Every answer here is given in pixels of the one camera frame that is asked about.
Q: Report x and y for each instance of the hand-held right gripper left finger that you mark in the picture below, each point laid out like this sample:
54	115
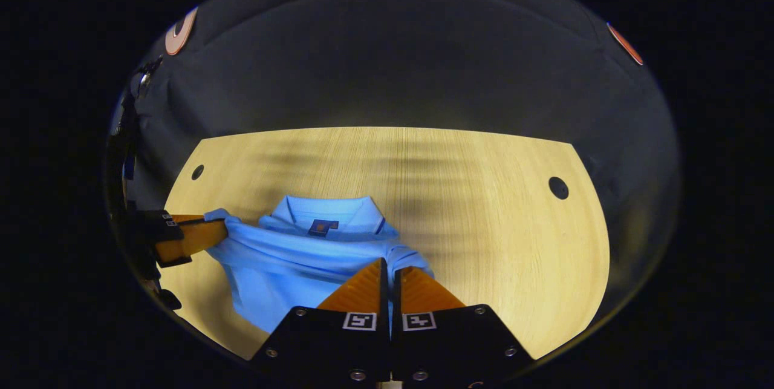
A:
338	346

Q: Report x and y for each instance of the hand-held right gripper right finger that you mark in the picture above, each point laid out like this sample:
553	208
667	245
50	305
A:
450	346

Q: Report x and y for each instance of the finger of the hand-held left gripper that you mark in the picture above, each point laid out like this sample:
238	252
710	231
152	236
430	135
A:
193	239

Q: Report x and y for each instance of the light blue T-shirt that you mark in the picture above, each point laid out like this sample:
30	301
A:
290	268

